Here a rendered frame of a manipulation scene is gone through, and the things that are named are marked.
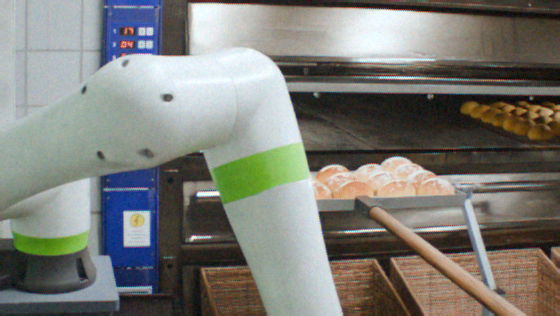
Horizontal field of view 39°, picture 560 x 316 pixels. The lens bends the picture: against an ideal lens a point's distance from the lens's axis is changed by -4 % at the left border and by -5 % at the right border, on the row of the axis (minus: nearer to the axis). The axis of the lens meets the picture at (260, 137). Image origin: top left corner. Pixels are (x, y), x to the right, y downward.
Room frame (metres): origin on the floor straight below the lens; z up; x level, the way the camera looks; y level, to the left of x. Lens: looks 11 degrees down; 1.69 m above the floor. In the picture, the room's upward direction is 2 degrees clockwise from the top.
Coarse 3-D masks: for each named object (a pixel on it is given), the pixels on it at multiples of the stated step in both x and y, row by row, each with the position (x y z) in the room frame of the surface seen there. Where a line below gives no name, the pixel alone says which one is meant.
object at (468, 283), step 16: (384, 224) 1.65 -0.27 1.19; (400, 224) 1.61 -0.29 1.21; (400, 240) 1.56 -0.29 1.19; (416, 240) 1.51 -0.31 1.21; (432, 256) 1.43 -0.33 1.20; (448, 272) 1.36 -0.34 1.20; (464, 272) 1.33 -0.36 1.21; (464, 288) 1.29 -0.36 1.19; (480, 288) 1.26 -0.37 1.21; (480, 304) 1.25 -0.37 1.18; (496, 304) 1.20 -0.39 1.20
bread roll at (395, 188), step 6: (396, 180) 1.89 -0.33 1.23; (402, 180) 1.90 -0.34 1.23; (384, 186) 1.88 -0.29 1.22; (390, 186) 1.87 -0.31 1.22; (396, 186) 1.87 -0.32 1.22; (402, 186) 1.87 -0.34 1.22; (408, 186) 1.88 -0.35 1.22; (378, 192) 1.88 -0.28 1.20; (384, 192) 1.87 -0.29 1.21; (390, 192) 1.86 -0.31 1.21; (396, 192) 1.86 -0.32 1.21; (402, 192) 1.87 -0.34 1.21; (408, 192) 1.87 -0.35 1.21; (414, 192) 1.89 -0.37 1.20
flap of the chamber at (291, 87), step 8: (288, 88) 2.21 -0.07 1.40; (296, 88) 2.22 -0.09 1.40; (304, 88) 2.22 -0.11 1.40; (312, 88) 2.23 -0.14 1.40; (320, 88) 2.23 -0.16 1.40; (328, 88) 2.24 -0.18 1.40; (336, 88) 2.25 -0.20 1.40; (344, 88) 2.25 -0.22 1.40; (352, 88) 2.26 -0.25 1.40; (360, 88) 2.26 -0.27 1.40; (368, 88) 2.27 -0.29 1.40; (376, 88) 2.27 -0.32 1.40; (384, 88) 2.28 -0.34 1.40; (392, 88) 2.29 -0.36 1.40; (400, 88) 2.29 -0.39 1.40; (408, 88) 2.30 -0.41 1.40; (416, 88) 2.30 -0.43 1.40; (424, 88) 2.31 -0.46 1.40; (432, 88) 2.32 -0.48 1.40; (440, 88) 2.32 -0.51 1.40; (448, 88) 2.33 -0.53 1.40; (456, 88) 2.34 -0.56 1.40; (464, 88) 2.34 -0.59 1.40; (472, 88) 2.35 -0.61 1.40; (480, 88) 2.36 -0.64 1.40; (488, 88) 2.36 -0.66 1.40; (496, 88) 2.37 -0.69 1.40; (504, 88) 2.38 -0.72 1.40; (512, 88) 2.38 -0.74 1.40; (520, 88) 2.39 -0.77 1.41; (528, 88) 2.40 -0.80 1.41; (536, 88) 2.41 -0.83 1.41; (544, 88) 2.41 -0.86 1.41; (552, 88) 2.42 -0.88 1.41
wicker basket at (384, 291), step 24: (336, 264) 2.38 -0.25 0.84; (360, 264) 2.40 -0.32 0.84; (216, 288) 2.27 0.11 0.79; (240, 288) 2.29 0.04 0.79; (336, 288) 2.36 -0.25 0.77; (360, 288) 2.38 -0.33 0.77; (384, 288) 2.32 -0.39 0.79; (216, 312) 2.08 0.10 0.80; (240, 312) 2.27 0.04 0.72; (264, 312) 2.29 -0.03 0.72; (360, 312) 2.36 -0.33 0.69; (384, 312) 2.30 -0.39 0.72; (408, 312) 2.16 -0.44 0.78
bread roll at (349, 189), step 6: (354, 180) 1.88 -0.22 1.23; (342, 186) 1.85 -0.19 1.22; (348, 186) 1.85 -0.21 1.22; (354, 186) 1.85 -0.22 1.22; (360, 186) 1.85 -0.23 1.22; (366, 186) 1.86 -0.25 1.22; (336, 192) 1.85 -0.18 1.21; (342, 192) 1.84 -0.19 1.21; (348, 192) 1.84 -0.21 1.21; (354, 192) 1.84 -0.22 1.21; (360, 192) 1.84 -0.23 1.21; (366, 192) 1.85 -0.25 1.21; (372, 192) 1.87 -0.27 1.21
